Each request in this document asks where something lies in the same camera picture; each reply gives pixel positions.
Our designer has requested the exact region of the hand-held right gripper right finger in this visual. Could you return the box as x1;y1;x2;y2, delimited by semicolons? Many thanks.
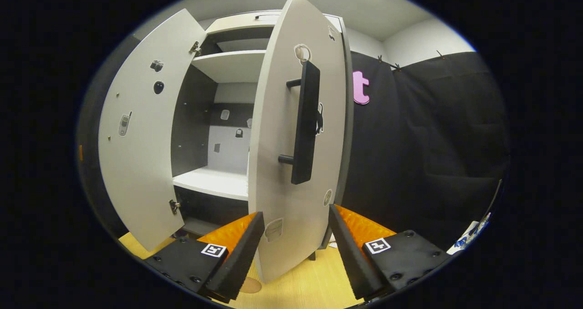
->
329;204;454;300

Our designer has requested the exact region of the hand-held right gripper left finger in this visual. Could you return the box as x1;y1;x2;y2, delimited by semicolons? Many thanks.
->
146;211;266;303

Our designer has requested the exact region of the white cabinet door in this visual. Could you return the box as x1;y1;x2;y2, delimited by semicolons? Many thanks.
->
247;0;353;283
98;8;208;252

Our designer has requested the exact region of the brown round coaster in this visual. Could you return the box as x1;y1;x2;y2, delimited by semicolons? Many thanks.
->
238;276;262;294

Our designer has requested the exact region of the black backdrop cloth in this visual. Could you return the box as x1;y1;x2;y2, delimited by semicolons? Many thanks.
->
77;36;511;250

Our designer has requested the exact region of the white and grey cabinet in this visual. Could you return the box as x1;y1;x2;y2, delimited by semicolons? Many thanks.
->
171;9;356;262

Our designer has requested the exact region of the white cabinet drawer front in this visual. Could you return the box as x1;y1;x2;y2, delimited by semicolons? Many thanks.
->
205;10;342;34

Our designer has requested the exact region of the black door handle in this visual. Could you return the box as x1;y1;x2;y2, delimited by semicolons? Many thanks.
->
278;61;321;185

